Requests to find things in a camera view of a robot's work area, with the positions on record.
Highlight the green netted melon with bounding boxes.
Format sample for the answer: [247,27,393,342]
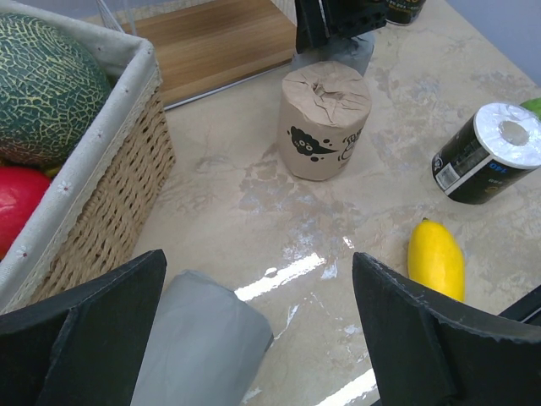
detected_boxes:
[1,12,112,167]

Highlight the wicker basket with cloth liner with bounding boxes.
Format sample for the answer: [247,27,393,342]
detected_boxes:
[1,1,175,313]

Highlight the yellow mango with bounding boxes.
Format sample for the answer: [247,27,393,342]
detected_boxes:
[407,218,466,302]

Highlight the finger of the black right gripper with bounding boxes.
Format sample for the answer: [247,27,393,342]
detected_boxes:
[294,0,328,54]
[323,0,387,38]

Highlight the brown roll centre table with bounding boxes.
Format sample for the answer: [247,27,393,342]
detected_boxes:
[277,61,372,181]

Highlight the grey roll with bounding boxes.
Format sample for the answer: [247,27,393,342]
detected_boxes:
[325,32,375,76]
[131,271,274,405]

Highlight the white wire wooden shelf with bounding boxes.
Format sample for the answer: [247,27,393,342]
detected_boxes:
[95,0,296,108]

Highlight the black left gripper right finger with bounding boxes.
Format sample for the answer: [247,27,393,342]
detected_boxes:
[352,253,540,405]

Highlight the red apple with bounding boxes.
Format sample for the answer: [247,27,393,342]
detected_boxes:
[1,166,51,259]

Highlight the green lime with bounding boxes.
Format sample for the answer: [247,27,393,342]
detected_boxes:
[520,97,541,120]

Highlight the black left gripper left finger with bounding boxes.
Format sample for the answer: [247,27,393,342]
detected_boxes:
[1,250,167,405]

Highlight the black white roll centre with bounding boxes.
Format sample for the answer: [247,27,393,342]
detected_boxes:
[432,102,540,205]

